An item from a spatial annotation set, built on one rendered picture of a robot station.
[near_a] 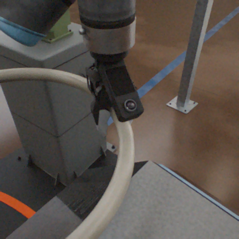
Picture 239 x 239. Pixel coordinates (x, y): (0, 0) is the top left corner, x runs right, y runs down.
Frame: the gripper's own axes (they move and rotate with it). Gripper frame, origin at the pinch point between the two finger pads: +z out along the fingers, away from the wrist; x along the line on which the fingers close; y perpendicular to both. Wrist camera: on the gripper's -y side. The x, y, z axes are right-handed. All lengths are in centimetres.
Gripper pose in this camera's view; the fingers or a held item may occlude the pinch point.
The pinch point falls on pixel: (116, 130)
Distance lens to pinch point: 56.0
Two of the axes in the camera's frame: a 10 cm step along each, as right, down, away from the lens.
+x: -9.1, 3.0, -2.9
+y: -4.2, -6.2, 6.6
